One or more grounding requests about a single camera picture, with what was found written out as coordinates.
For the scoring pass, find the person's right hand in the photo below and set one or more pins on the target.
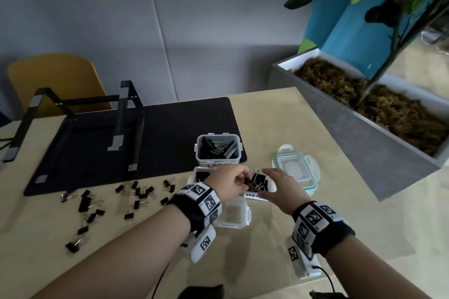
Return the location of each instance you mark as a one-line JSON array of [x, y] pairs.
[[286, 192]]

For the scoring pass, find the person's left hand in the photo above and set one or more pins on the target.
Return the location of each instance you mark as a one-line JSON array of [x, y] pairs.
[[226, 183]]

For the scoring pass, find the container labelled large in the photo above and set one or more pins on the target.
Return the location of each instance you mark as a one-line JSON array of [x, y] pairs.
[[217, 165]]

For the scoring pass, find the medium black binder clip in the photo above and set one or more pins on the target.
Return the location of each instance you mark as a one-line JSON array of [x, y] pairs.
[[253, 180]]

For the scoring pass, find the heap of large binder clips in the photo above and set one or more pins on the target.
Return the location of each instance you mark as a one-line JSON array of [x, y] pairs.
[[207, 150]]

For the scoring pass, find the pile of black binder clips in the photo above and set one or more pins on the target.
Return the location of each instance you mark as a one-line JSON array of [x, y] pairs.
[[83, 204]]

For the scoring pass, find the person's left forearm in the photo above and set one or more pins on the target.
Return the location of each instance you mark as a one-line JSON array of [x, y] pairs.
[[115, 263]]

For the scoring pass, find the person's right forearm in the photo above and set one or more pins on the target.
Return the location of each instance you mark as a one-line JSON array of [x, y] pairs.
[[372, 270]]

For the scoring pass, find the grey planter with moss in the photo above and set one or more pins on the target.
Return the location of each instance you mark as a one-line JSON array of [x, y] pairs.
[[350, 148]]

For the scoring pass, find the person's black clothing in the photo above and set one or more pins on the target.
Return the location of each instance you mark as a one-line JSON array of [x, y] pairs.
[[203, 293]]

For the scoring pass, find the clear lid with green seal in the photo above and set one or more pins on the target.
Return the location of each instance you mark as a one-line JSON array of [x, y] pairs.
[[294, 165]]

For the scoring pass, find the left wrist marker band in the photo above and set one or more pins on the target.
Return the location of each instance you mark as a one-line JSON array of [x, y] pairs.
[[186, 207]]

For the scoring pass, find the wrist marker band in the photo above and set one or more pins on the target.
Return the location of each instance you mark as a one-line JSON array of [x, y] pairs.
[[336, 232], [186, 207]]

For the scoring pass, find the right wrist marker band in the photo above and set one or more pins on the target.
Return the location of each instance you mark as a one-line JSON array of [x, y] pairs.
[[336, 232]]

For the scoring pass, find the black desk mat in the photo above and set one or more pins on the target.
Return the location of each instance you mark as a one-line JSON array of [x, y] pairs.
[[182, 130]]

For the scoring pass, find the brown moss filling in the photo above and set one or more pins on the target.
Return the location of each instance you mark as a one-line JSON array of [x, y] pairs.
[[326, 78]]

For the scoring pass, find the black metal laptop stand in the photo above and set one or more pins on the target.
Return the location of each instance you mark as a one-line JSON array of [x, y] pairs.
[[121, 116]]

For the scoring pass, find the yellow chair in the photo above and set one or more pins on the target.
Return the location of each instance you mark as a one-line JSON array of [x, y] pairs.
[[59, 74]]

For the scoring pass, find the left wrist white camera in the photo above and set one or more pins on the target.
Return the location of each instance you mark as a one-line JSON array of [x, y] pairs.
[[198, 246]]

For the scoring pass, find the wrist white camera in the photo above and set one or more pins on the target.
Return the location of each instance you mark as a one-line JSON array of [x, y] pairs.
[[301, 263], [198, 246]]

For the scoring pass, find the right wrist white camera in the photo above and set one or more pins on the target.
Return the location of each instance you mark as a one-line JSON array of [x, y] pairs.
[[301, 263]]

